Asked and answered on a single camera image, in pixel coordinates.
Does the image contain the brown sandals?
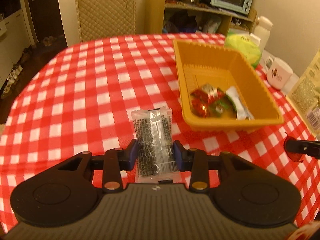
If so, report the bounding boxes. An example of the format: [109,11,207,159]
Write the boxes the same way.
[40,36,55,47]

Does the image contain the dark door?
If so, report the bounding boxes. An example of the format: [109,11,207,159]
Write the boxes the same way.
[24,0,68,48]

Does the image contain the yellow plastic tray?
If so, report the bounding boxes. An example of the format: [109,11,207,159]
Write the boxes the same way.
[173,39,285,132]

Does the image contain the red white checked tablecloth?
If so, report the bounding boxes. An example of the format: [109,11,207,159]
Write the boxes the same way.
[0,32,320,233]

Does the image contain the small green candy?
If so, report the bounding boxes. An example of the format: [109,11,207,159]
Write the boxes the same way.
[209,97,234,118]

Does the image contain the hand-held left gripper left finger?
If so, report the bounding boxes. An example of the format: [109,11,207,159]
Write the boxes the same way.
[54,139,138,194]

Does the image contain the light slippers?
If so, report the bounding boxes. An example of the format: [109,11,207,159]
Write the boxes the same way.
[0,62,24,99]

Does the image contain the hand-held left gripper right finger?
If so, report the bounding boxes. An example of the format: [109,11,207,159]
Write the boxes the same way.
[173,140,258,194]

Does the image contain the small red candy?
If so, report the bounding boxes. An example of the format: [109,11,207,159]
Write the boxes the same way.
[287,151,305,163]

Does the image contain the white printed mug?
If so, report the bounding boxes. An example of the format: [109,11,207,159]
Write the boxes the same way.
[264,56,294,90]

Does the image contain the green tissue pack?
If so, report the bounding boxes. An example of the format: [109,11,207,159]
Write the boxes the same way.
[224,29,262,69]

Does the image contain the clear packet with black contents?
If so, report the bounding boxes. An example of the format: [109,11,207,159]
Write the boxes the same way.
[130,107,180,183]

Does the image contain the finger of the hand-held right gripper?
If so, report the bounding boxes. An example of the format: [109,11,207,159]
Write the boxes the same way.
[284,135,320,159]

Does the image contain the sunflower seed bag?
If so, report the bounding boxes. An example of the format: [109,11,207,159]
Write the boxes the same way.
[285,49,320,140]

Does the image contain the white and black cabinet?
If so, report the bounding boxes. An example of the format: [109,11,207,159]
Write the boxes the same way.
[0,0,38,93]

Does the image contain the white thermos bottle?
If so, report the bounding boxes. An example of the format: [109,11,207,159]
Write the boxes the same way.
[250,16,274,53]

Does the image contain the long green snack packet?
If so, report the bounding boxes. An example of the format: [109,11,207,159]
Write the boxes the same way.
[225,85,255,120]

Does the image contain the quilted beige chair back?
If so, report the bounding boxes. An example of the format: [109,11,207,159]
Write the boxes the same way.
[74,0,137,43]

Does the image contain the wooden shelf unit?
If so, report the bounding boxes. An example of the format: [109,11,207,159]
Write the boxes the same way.
[145,0,258,37]

